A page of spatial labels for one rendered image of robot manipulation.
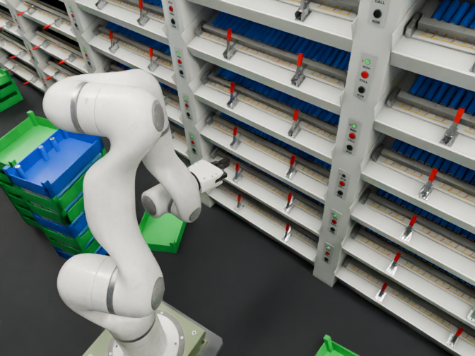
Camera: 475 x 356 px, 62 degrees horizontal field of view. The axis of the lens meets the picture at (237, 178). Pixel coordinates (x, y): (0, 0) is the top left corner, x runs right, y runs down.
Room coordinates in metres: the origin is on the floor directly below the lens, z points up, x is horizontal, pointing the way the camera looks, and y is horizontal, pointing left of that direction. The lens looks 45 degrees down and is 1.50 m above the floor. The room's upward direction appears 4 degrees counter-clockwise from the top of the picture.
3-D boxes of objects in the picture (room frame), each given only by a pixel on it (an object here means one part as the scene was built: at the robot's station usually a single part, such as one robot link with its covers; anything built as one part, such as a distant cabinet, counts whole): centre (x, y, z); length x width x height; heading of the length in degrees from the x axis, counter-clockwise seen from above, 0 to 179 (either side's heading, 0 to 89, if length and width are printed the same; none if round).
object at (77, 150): (1.15, 0.69, 0.52); 0.30 x 0.20 x 0.08; 153
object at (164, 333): (0.47, 0.29, 0.46); 0.19 x 0.19 x 0.18
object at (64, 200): (1.15, 0.69, 0.44); 0.30 x 0.20 x 0.08; 153
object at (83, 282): (0.47, 0.32, 0.67); 0.19 x 0.12 x 0.24; 75
